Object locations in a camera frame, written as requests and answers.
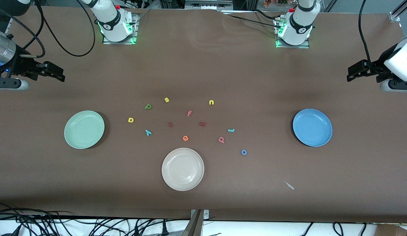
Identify short aluminium profile post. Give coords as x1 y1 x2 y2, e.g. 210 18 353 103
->
389 0 407 23

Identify black floor cable bundle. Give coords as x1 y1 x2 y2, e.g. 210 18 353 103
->
0 203 191 236

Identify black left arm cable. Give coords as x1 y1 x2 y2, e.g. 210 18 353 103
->
358 0 374 64

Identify blue plate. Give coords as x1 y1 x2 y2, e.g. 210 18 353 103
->
292 108 333 147

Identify grey diagonal beam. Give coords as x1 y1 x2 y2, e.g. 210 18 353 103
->
181 210 204 236

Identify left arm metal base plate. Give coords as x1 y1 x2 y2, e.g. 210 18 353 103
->
275 16 310 49

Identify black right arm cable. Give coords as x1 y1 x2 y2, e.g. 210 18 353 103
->
0 0 96 59

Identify grey metal table bracket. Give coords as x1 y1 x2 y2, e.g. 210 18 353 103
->
190 209 210 221

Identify orange background objects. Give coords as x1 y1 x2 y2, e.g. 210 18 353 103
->
264 0 289 8

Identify black cable on table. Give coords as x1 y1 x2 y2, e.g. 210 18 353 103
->
220 9 282 28

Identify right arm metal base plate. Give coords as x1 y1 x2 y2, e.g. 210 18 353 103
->
102 13 138 45

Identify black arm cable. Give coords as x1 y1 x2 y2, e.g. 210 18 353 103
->
0 0 96 59
358 0 374 64

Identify brown cardboard box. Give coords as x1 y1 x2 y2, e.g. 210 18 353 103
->
375 224 407 236

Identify beige plate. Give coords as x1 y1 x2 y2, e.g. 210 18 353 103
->
161 148 205 191

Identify grey background equipment box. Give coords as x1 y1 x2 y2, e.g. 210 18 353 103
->
185 0 233 10

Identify light green plate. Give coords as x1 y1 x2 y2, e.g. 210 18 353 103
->
64 110 105 149

